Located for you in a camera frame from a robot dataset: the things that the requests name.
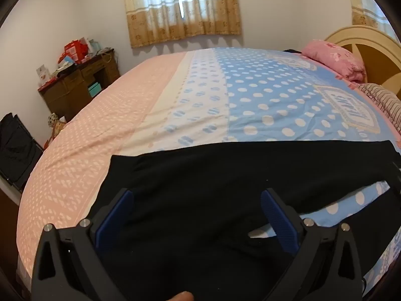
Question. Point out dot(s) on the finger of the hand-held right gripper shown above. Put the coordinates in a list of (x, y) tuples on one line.
[(396, 177)]

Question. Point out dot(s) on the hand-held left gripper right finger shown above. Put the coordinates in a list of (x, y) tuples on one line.
[(280, 222)]

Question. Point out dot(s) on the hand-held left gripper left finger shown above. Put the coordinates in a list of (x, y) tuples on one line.
[(112, 222)]

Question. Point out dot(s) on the black pants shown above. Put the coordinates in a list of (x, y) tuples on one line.
[(203, 194)]

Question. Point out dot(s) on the person's left hand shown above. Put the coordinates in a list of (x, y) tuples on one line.
[(182, 297)]

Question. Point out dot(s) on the striped pillow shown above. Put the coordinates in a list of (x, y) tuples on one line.
[(387, 100)]

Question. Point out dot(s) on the floral cloth bundle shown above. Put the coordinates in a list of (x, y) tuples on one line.
[(55, 127)]

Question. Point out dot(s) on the black bag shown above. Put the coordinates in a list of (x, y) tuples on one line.
[(15, 150)]

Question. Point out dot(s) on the polka dot bedspread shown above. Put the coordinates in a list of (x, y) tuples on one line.
[(250, 100)]

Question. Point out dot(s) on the pink floral pillow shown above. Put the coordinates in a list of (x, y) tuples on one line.
[(338, 58)]

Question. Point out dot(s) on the teal box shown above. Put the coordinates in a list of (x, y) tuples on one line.
[(94, 90)]

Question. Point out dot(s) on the brown wooden dresser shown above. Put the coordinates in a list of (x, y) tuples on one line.
[(70, 87)]

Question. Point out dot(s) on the cream wooden headboard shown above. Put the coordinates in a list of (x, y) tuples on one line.
[(354, 36)]

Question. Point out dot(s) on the white card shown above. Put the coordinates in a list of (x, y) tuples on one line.
[(43, 72)]

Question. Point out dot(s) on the beige patterned curtain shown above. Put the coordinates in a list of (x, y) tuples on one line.
[(365, 12), (181, 12)]

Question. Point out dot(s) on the red gift boxes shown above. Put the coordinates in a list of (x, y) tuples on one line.
[(73, 51)]

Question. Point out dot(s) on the pale paper bags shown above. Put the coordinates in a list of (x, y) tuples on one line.
[(94, 46)]

